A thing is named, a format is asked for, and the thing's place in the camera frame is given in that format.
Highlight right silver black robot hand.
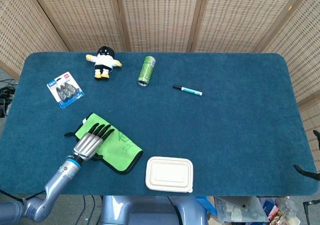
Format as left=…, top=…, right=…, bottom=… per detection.
left=293, top=129, right=320, bottom=181

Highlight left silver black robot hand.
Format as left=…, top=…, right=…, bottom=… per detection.
left=72, top=122, right=116, bottom=162

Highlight grey and green cloth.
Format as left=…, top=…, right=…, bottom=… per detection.
left=64, top=112, right=144, bottom=175

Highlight small blue box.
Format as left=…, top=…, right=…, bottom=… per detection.
left=262, top=201, right=277, bottom=215

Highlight blue tape blister pack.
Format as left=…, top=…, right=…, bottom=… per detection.
left=46, top=71, right=85, bottom=110

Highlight black white plush doll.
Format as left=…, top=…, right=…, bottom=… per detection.
left=85, top=46, right=123, bottom=80

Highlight beige lidded food container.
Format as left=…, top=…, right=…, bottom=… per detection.
left=145, top=156, right=194, bottom=193

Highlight grey-blue robot torso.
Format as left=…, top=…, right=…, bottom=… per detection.
left=99, top=195, right=210, bottom=225

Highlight blue table cloth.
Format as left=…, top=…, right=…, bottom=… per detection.
left=0, top=51, right=318, bottom=197

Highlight green drink can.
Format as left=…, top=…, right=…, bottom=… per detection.
left=136, top=55, right=157, bottom=88

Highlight teal white marker pen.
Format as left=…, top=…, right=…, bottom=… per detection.
left=172, top=84, right=203, bottom=97

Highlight wicker folding screen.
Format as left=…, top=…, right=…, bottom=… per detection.
left=0, top=0, right=320, bottom=138

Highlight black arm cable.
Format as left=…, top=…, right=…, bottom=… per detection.
left=0, top=189, right=47, bottom=201

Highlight black cable bundle on floor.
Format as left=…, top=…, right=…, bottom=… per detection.
left=0, top=78, right=17, bottom=118

